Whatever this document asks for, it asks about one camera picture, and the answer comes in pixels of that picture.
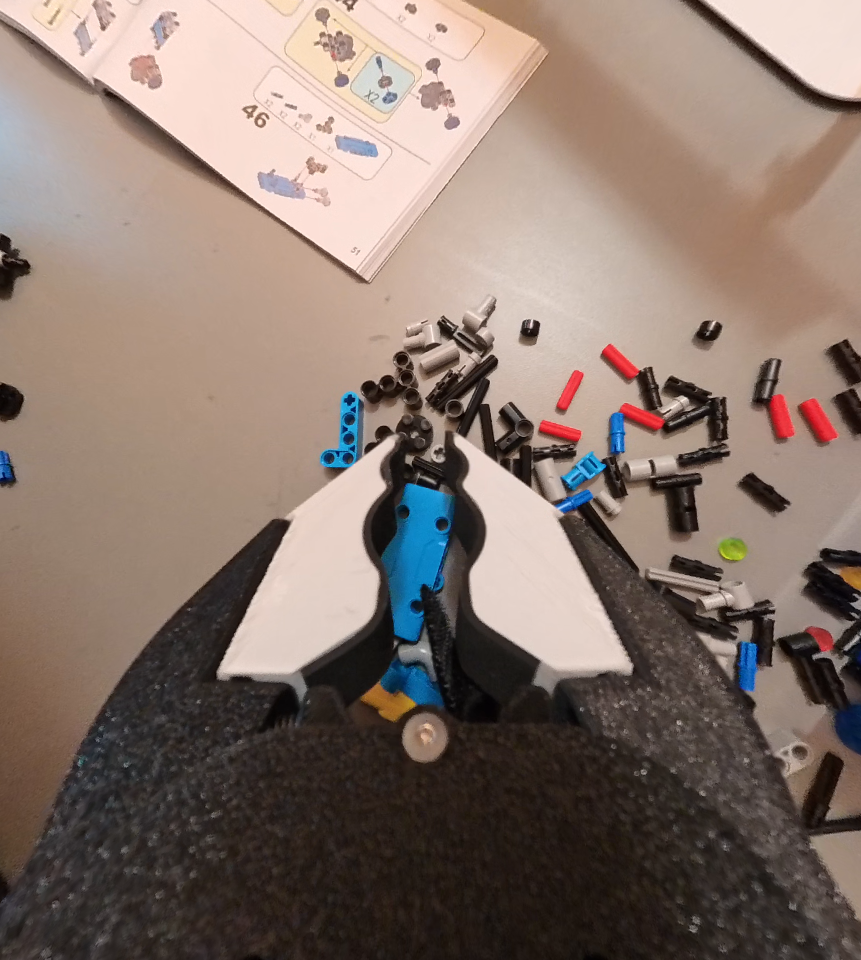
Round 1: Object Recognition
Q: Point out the instruction booklet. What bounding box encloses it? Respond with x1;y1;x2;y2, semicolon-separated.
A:
0;0;549;284

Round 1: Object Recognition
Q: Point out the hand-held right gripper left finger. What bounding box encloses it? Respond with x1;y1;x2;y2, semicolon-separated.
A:
216;431;402;681

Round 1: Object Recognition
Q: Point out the pile of small pins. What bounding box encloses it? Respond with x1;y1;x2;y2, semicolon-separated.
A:
318;292;861;826

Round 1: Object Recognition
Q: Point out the grey desk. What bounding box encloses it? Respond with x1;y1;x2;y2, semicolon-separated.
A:
0;0;861;960

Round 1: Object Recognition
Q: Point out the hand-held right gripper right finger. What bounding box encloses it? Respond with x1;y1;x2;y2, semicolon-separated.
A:
445;431;634;684

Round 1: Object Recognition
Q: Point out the white book stand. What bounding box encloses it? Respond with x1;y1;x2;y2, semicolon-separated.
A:
689;0;861;106

